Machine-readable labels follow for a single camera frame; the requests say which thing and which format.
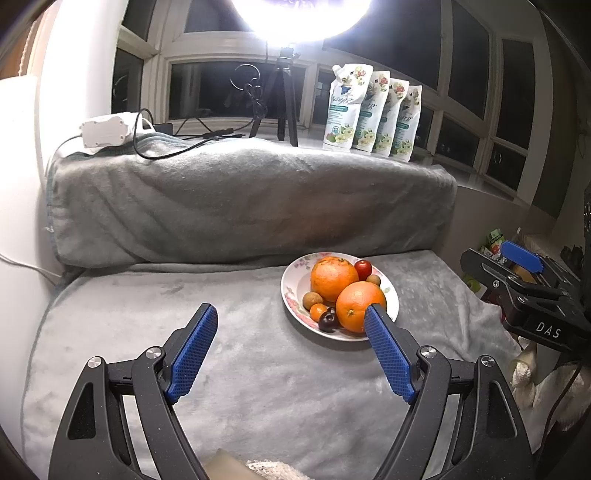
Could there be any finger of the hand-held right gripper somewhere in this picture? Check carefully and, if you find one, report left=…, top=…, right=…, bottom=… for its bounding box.
left=461, top=248, right=570, bottom=302
left=501, top=240, right=580, bottom=288

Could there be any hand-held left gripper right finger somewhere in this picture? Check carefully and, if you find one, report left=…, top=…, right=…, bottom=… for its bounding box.
left=364, top=305, right=536, bottom=480

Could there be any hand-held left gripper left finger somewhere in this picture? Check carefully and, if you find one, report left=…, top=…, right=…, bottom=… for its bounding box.
left=48, top=302, right=219, bottom=480

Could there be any large smooth orange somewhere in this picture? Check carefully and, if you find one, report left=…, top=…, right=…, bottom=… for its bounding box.
left=335, top=281, right=387, bottom=334

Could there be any large orange with dark marks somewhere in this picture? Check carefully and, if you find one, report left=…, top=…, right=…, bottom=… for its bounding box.
left=310, top=256, right=360, bottom=303

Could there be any floral white plate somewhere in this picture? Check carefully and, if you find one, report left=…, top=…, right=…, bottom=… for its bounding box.
left=280, top=252, right=400, bottom=342

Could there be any green printed box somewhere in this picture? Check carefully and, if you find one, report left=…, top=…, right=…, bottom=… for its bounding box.
left=478, top=228, right=509, bottom=259

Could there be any person's fluffy clothing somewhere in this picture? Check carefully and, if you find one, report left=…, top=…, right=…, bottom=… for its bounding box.
left=203, top=450, right=303, bottom=480

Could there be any grey covered cushion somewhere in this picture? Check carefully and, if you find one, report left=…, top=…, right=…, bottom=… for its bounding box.
left=45, top=134, right=459, bottom=268

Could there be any floral refill pouch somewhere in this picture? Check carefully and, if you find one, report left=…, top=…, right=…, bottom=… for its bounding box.
left=374, top=78, right=411, bottom=158
left=353, top=70, right=392, bottom=154
left=392, top=85, right=423, bottom=162
left=322, top=64, right=374, bottom=152

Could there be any white power adapter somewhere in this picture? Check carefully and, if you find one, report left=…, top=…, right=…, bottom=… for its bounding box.
left=79, top=113, right=137, bottom=154

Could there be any black tripod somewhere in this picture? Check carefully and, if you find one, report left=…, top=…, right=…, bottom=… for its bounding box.
left=249, top=44, right=300, bottom=147

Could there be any white cable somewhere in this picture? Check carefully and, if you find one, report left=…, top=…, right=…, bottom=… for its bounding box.
left=0, top=251, right=63, bottom=280

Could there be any white window frame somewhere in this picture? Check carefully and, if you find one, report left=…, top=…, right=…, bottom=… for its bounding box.
left=111, top=0, right=555, bottom=204

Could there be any ring light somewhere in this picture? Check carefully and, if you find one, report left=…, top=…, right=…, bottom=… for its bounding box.
left=228, top=0, right=375, bottom=44

